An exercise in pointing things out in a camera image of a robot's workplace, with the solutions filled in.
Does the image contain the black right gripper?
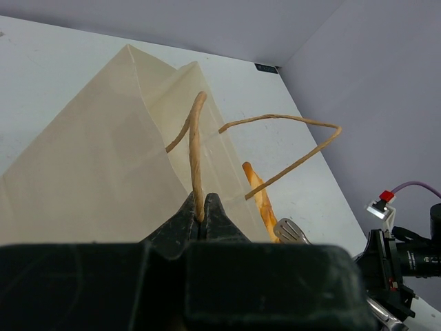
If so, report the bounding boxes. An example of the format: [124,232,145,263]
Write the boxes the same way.
[356,203,440,319]

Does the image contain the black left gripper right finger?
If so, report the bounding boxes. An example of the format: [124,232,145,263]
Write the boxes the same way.
[199,193,251,243]

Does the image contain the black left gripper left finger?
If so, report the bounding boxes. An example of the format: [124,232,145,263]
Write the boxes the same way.
[141,193,201,259]

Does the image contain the beige paper bag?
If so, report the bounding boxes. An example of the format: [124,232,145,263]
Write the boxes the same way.
[0,43,343,244]

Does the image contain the long baguette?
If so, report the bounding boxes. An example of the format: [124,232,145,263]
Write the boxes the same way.
[242,161,280,243]

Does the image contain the blue label right corner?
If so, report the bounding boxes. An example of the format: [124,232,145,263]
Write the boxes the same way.
[255,63,278,74]

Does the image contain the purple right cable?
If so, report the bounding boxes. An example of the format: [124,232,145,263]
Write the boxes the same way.
[392,180,441,199]

